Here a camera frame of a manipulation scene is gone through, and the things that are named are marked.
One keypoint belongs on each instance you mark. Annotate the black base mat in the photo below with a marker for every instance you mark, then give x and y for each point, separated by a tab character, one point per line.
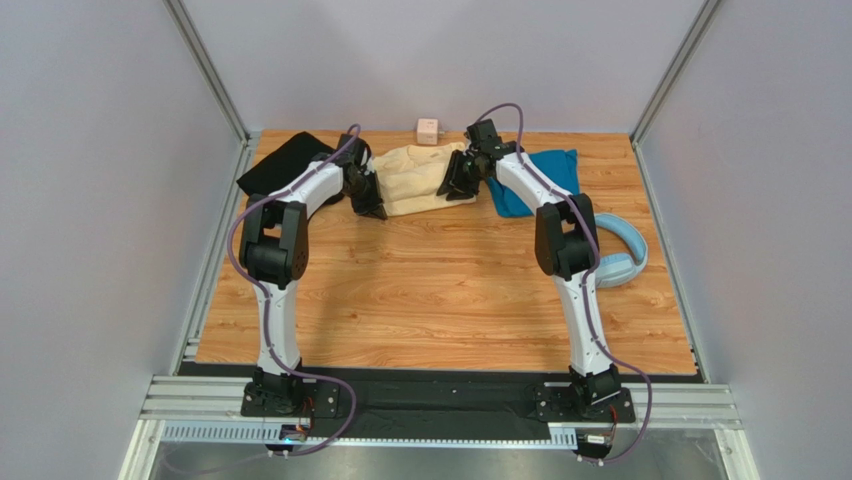
406	404

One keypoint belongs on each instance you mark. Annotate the right aluminium corner post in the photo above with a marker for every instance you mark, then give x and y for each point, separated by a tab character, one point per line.
678	63

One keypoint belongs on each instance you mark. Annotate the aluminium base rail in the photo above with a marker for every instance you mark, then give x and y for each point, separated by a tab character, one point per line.
684	407

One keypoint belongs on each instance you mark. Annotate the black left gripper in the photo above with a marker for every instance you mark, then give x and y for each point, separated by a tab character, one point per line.
371	207

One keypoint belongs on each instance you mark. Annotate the left aluminium corner post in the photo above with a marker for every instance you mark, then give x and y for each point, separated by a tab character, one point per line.
193	40

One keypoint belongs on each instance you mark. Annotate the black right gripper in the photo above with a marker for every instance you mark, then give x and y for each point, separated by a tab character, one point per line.
462	172

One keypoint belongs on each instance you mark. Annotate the aluminium corner post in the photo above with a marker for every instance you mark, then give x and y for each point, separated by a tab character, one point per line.
193	40
678	63

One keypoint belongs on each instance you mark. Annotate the black t shirt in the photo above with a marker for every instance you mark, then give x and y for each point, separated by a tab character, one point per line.
283	166

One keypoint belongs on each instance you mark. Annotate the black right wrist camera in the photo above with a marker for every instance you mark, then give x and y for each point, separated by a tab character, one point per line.
482	136

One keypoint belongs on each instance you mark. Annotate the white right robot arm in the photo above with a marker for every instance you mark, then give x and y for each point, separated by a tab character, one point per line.
566	249

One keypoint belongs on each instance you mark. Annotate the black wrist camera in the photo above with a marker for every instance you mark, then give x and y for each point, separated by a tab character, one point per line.
482	136
353	150

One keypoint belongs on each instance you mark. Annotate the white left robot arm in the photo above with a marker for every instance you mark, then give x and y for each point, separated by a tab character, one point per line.
273	256

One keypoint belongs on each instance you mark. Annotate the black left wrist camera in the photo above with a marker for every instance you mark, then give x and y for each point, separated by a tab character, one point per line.
353	150

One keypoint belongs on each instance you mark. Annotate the blue t shirt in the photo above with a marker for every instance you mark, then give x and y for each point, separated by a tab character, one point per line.
520	186

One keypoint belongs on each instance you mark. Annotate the beige t shirt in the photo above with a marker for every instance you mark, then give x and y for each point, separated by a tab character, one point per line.
410	176

